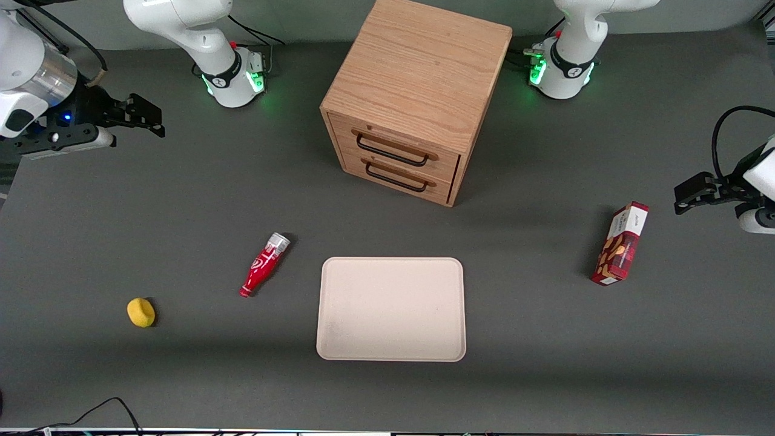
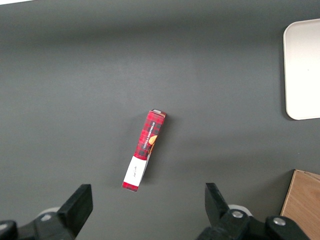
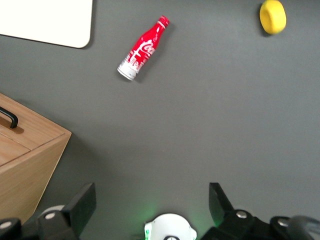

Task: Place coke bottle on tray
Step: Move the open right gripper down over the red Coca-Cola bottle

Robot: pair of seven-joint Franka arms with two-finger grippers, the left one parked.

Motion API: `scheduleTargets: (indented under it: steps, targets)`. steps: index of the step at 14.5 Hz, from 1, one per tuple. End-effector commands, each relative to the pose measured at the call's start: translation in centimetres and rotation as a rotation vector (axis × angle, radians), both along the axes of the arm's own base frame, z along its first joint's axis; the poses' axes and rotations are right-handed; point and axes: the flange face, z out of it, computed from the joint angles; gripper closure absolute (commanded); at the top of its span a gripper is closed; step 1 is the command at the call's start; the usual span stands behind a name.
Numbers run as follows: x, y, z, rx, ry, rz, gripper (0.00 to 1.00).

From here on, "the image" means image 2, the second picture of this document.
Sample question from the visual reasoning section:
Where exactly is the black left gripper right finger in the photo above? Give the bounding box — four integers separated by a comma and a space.
197, 182, 311, 240

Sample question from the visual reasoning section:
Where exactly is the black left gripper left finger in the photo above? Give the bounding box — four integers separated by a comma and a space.
0, 184, 94, 240

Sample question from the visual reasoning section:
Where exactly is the beige plastic tray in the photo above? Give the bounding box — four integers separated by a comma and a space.
282, 18, 320, 121

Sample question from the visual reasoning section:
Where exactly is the wooden two-drawer cabinet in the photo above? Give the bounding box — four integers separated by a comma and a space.
279, 169, 320, 240

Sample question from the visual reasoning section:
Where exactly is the red plaid cookie box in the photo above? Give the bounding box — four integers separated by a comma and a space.
121, 108, 168, 194

